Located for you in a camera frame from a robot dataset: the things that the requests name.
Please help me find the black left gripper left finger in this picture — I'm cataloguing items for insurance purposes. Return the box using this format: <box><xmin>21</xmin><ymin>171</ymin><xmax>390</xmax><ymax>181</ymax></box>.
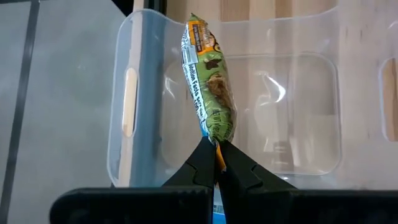
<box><xmin>49</xmin><ymin>136</ymin><xmax>216</xmax><ymax>224</ymax></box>

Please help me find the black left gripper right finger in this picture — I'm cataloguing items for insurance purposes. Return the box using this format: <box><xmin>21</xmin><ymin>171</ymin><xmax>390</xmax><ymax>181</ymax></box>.
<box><xmin>216</xmin><ymin>139</ymin><xmax>398</xmax><ymax>224</ymax></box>

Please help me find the clear plastic bin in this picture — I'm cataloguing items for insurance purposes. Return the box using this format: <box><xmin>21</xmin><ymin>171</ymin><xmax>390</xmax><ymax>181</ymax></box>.
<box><xmin>107</xmin><ymin>0</ymin><xmax>398</xmax><ymax>190</ymax></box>

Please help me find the green Chewy granola bar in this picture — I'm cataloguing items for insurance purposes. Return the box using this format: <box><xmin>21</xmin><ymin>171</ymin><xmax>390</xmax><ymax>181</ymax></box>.
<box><xmin>180</xmin><ymin>12</ymin><xmax>238</xmax><ymax>224</ymax></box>

